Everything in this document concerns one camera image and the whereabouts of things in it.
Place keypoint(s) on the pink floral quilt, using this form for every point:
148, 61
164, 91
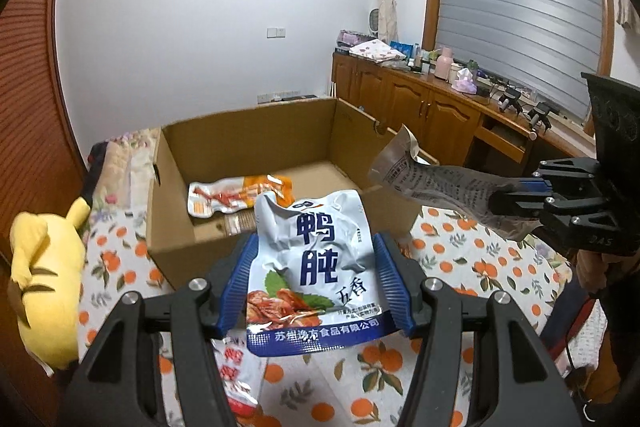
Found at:
130, 167

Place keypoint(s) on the folded floral cloth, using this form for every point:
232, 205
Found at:
377, 50

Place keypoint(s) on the purple folded cloth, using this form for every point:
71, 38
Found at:
352, 38

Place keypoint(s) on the small white fan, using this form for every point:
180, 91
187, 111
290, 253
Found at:
375, 24

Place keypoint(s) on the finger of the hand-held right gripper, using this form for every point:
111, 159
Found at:
520, 204
565, 172

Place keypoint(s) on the white snack packet red bottom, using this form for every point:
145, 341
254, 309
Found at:
240, 372

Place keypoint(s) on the grey window blind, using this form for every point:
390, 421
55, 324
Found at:
520, 7

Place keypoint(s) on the pink tissue box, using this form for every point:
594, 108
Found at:
464, 81

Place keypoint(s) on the silver snack packet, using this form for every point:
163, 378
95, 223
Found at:
435, 187

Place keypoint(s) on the small black tripod stand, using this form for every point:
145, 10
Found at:
509, 101
541, 116

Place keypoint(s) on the orange and white snack packet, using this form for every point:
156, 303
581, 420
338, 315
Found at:
235, 197

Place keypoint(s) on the pink bottle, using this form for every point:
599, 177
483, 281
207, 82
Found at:
444, 63

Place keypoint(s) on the wooden cabinet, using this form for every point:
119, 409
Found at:
415, 102

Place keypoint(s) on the wooden louvered wardrobe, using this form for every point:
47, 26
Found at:
30, 107

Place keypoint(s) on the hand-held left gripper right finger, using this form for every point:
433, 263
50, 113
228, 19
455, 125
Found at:
400, 292

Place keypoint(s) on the white snack packet blue lettering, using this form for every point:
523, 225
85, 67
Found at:
315, 267

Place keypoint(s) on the brown cardboard box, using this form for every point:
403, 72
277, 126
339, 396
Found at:
345, 132

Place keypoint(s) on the dark cloth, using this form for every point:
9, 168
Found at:
96, 167

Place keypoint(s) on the yellow plush toy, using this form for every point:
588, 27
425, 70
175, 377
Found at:
45, 277

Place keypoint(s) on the blue box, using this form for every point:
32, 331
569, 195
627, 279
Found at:
401, 49

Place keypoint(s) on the white wall switch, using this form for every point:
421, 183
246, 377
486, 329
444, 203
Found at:
276, 32

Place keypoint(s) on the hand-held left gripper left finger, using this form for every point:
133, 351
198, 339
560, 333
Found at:
235, 287

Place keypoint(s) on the orange fruit print bedsheet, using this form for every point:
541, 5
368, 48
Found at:
475, 267

